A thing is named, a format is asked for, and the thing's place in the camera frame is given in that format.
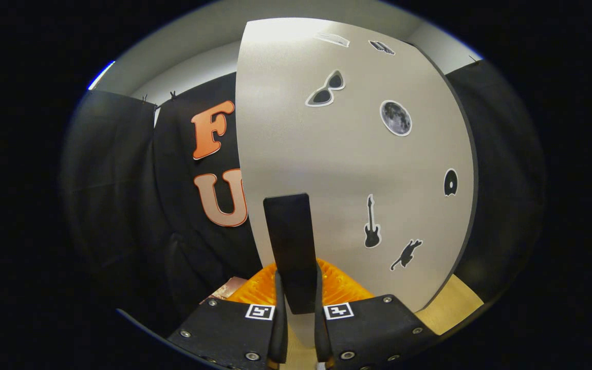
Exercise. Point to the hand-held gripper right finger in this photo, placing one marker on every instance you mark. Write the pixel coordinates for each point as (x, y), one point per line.
(373, 329)

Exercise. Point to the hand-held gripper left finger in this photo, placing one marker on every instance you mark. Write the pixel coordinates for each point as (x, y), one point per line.
(224, 334)

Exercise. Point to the beige shoe cabinet door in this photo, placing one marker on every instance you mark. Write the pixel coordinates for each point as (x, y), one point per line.
(327, 164)

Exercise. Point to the brown cover book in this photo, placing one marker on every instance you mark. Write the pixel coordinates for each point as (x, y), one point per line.
(225, 290)

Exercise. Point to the black backdrop cloth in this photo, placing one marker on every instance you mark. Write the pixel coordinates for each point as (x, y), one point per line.
(121, 205)

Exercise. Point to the narrow ceiling light strip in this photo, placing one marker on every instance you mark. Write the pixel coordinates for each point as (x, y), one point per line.
(99, 76)

